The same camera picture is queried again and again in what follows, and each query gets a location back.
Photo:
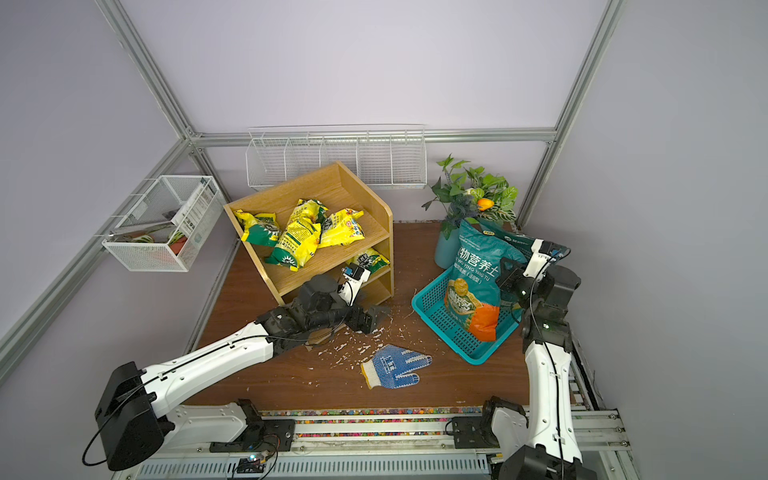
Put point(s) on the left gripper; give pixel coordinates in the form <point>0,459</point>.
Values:
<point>356,323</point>

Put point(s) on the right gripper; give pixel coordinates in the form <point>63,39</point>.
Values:
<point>512,279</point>

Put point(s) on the large green soil bag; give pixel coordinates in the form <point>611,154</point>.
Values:
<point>472,297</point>

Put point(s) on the teal plastic basket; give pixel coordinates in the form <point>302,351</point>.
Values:
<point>429,305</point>

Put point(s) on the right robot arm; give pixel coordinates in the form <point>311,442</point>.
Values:
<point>550,449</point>

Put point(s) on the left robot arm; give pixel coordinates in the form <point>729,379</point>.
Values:
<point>133,413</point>

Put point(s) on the small bag lower shelf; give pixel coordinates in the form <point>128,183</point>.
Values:
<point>371,260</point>

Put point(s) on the wooden two-tier shelf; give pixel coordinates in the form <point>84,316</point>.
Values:
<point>337,187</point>

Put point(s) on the yellow green bag left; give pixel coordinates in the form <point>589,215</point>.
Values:
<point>261,229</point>

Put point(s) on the blue dotted work glove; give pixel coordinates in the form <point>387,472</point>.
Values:
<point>393,367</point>

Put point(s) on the teal vase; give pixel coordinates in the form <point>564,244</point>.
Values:
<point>447,248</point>

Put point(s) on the artificial green plant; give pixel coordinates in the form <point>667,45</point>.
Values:
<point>471,194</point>

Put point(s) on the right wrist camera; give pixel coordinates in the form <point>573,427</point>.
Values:
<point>544,254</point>

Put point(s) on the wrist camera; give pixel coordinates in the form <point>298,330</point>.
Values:
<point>544,254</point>
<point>355,277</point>

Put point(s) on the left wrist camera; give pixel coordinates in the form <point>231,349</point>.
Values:
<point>355,277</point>

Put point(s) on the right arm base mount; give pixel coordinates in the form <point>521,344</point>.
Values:
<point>476,432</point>

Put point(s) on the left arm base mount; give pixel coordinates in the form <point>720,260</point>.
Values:
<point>258,433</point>

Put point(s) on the white wire wall rack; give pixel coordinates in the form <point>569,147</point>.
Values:
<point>381,155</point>

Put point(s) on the white wire side basket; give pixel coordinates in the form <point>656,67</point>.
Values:
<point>166,227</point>

